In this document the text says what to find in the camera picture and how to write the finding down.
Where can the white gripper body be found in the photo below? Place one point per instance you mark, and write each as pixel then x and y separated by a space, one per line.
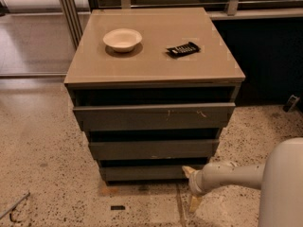
pixel 196 182

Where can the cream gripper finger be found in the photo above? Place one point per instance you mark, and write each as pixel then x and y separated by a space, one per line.
pixel 188 170
pixel 194 203

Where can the grey bottom drawer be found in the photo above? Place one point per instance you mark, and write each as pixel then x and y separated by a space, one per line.
pixel 141 173

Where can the grey drawer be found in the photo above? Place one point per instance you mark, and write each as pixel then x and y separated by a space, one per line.
pixel 141 173
pixel 154 117
pixel 153 149

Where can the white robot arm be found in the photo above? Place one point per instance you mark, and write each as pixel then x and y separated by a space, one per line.
pixel 279 180

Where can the grey middle drawer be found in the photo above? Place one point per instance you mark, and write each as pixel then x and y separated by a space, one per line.
pixel 153 149

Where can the grey top drawer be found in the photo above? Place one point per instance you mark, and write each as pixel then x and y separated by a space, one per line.
pixel 154 117

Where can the grey drawer cabinet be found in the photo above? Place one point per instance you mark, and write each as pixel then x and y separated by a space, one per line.
pixel 148 75

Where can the black floor tag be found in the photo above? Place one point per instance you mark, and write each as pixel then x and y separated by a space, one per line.
pixel 117 207

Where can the black calculator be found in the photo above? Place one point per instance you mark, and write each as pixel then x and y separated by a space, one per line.
pixel 184 50

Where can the white bowl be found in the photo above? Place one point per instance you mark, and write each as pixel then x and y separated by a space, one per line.
pixel 122 40

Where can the grey metal rod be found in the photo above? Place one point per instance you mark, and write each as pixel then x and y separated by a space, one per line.
pixel 14 205

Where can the small dark floor bracket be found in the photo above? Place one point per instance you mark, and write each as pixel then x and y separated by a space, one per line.
pixel 291 103

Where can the aluminium frame post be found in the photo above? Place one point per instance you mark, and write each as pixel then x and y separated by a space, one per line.
pixel 69 10

